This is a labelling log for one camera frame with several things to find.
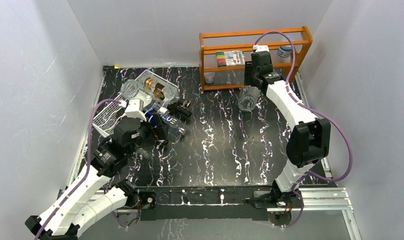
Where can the orange wooden shelf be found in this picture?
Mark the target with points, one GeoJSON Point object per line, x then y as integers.
{"type": "Point", "coordinates": [299, 38]}

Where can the white wire wine rack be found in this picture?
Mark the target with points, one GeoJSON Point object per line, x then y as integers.
{"type": "Point", "coordinates": [109, 117]}

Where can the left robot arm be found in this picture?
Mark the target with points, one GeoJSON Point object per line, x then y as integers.
{"type": "Point", "coordinates": [74, 212]}

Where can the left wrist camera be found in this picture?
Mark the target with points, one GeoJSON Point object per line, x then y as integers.
{"type": "Point", "coordinates": [133, 109]}

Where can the dark wine bottle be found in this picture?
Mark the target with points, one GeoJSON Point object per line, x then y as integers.
{"type": "Point", "coordinates": [181, 106]}

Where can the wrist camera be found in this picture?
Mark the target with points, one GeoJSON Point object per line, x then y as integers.
{"type": "Point", "coordinates": [260, 48]}
{"type": "Point", "coordinates": [133, 109]}

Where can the clear glass bottle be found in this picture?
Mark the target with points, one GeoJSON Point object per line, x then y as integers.
{"type": "Point", "coordinates": [144, 153]}

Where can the small glass jar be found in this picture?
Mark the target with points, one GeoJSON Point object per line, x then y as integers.
{"type": "Point", "coordinates": [209, 78]}

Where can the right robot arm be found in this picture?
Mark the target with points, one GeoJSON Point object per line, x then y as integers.
{"type": "Point", "coordinates": [309, 139]}

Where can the marker pen set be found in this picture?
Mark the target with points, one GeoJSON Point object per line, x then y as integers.
{"type": "Point", "coordinates": [230, 58]}

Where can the blue square bottle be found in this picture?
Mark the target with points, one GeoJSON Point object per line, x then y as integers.
{"type": "Point", "coordinates": [176, 126]}

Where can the clear round white-capped bottle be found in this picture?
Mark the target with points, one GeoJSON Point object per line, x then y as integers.
{"type": "Point", "coordinates": [132, 90]}

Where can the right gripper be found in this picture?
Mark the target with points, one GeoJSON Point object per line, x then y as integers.
{"type": "Point", "coordinates": [247, 69]}

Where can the grey bottle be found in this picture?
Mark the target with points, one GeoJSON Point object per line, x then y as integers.
{"type": "Point", "coordinates": [159, 88]}

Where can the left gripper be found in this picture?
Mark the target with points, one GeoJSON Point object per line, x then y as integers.
{"type": "Point", "coordinates": [160, 132]}

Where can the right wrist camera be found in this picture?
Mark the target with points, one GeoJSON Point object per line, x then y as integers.
{"type": "Point", "coordinates": [260, 48]}

